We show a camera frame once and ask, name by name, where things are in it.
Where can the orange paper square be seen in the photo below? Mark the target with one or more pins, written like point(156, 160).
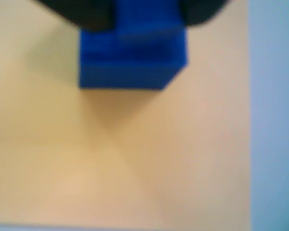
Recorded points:
point(159, 156)

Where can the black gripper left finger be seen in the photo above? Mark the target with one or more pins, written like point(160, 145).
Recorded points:
point(86, 13)

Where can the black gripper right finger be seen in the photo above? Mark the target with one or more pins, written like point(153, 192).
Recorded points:
point(202, 10)

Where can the small blue cube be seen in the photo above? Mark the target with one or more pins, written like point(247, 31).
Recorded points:
point(125, 69)

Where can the tiny blue cube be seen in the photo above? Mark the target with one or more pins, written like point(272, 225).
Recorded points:
point(147, 14)

